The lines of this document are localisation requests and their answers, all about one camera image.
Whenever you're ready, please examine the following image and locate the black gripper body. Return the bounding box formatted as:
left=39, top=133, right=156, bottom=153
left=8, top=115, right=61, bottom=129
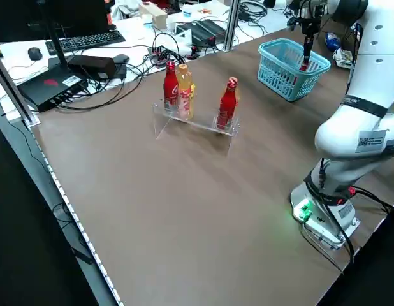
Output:
left=300, top=12, right=321, bottom=36

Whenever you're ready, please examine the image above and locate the blue and beige snack bag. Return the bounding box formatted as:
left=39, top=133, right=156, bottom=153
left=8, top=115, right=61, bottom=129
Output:
left=324, top=31, right=342, bottom=51

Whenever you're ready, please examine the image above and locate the light blue plastic basket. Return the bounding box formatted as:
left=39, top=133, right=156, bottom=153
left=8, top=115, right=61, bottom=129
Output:
left=258, top=38, right=332, bottom=103

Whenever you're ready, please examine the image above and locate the orange tea bottle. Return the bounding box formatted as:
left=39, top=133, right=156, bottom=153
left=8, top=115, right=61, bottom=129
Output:
left=177, top=63, right=195, bottom=119

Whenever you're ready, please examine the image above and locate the clear acrylic bottle tray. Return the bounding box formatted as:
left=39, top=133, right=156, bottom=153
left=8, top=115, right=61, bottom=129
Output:
left=151, top=98, right=242, bottom=159

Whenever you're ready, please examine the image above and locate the white box yellow print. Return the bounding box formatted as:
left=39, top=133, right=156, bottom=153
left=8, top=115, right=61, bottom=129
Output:
left=332, top=47, right=356, bottom=69

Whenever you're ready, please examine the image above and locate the grey and black device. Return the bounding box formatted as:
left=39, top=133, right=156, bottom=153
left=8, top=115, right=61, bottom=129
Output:
left=175, top=18, right=227, bottom=46

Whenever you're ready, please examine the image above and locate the grey usb hub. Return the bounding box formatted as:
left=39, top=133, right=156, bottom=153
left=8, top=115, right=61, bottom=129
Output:
left=147, top=46, right=172, bottom=68

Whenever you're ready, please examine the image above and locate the brown cardboard box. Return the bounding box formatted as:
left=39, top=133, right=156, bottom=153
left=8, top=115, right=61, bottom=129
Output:
left=138, top=2, right=168, bottom=30

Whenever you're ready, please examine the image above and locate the black power brick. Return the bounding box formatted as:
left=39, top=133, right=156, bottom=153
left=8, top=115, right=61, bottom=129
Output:
left=67, top=54, right=117, bottom=80

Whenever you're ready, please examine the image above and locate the black keyboard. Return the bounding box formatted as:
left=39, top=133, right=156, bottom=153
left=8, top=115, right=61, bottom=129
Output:
left=45, top=31, right=126, bottom=55

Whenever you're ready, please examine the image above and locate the black stand pole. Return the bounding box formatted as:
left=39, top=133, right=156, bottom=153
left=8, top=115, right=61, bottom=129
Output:
left=37, top=0, right=70, bottom=71

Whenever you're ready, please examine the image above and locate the black flat box red logo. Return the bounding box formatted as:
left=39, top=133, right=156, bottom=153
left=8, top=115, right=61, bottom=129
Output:
left=17, top=66, right=89, bottom=113

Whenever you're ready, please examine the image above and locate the black computer monitor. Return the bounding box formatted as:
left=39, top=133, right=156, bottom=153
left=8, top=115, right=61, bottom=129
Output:
left=0, top=0, right=112, bottom=42

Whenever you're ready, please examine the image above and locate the black wire rack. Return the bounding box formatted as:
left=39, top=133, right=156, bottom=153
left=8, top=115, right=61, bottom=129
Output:
left=319, top=17, right=359, bottom=71

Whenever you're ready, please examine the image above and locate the black cable bundle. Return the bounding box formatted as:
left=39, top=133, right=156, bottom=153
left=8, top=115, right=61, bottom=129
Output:
left=240, top=0, right=268, bottom=23

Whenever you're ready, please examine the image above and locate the aluminium camera post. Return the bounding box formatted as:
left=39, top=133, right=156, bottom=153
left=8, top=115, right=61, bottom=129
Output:
left=223, top=0, right=241, bottom=52

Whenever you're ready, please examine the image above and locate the black base cable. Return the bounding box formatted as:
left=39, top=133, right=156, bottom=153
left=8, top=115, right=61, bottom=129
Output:
left=349, top=186, right=394, bottom=219

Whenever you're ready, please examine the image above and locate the aluminium frame profile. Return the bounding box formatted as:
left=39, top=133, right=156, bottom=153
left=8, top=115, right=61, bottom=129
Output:
left=0, top=47, right=41, bottom=128

